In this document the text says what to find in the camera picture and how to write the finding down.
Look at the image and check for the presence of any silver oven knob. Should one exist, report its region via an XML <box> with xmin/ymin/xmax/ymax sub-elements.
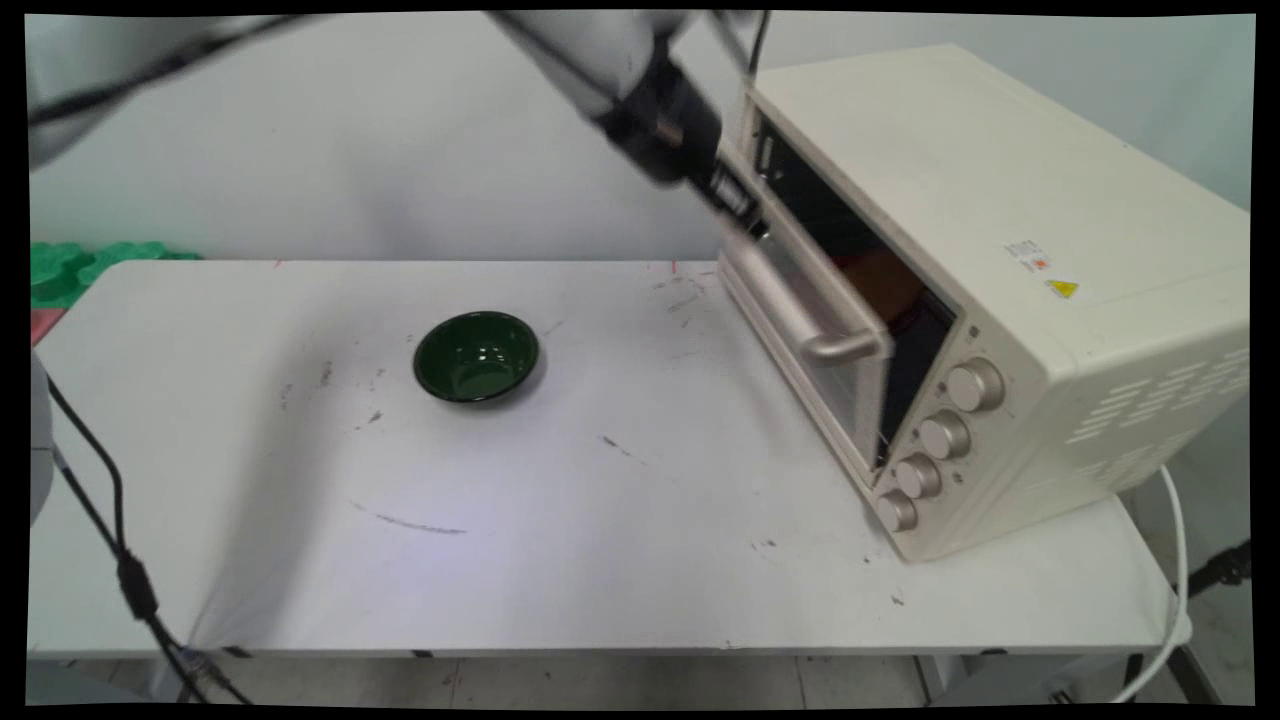
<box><xmin>917</xmin><ymin>409</ymin><xmax>973</xmax><ymax>462</ymax></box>
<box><xmin>893</xmin><ymin>452</ymin><xmax>944</xmax><ymax>501</ymax></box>
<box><xmin>945</xmin><ymin>357</ymin><xmax>1006</xmax><ymax>414</ymax></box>
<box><xmin>875</xmin><ymin>489</ymin><xmax>920</xmax><ymax>535</ymax></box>

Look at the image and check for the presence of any dark green bowl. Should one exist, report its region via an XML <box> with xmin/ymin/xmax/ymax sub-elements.
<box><xmin>411</xmin><ymin>310</ymin><xmax>542</xmax><ymax>406</ymax></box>

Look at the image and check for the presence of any cream toaster oven body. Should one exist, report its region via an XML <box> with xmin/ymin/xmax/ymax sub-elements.
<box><xmin>740</xmin><ymin>42</ymin><xmax>1252</xmax><ymax>563</ymax></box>

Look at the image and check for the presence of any black tripod stand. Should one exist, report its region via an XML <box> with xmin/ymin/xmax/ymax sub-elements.
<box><xmin>1170</xmin><ymin>535</ymin><xmax>1254</xmax><ymax>602</ymax></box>

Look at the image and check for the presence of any orange dish inside oven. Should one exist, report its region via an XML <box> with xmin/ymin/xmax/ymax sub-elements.
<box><xmin>834</xmin><ymin>246</ymin><xmax>928</xmax><ymax>328</ymax></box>

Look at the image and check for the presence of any glass oven door with handle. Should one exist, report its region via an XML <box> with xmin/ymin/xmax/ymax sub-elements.
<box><xmin>715</xmin><ymin>140</ymin><xmax>897</xmax><ymax>477</ymax></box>

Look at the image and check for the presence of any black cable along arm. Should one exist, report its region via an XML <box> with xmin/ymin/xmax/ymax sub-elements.
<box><xmin>28</xmin><ymin>13</ymin><xmax>336</xmax><ymax>128</ymax></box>

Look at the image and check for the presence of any green foam mat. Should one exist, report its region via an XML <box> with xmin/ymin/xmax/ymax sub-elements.
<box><xmin>30</xmin><ymin>239</ymin><xmax>203</xmax><ymax>310</ymax></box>

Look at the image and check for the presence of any white label sticker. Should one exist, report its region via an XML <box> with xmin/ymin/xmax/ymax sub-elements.
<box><xmin>1003</xmin><ymin>238</ymin><xmax>1054</xmax><ymax>275</ymax></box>

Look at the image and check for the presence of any white power cable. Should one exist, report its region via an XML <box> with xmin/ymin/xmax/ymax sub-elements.
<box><xmin>1108</xmin><ymin>462</ymin><xmax>1192</xmax><ymax>705</ymax></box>

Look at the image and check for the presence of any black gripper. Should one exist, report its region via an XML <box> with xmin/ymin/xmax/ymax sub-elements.
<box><xmin>598</xmin><ymin>42</ymin><xmax>772</xmax><ymax>242</ymax></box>

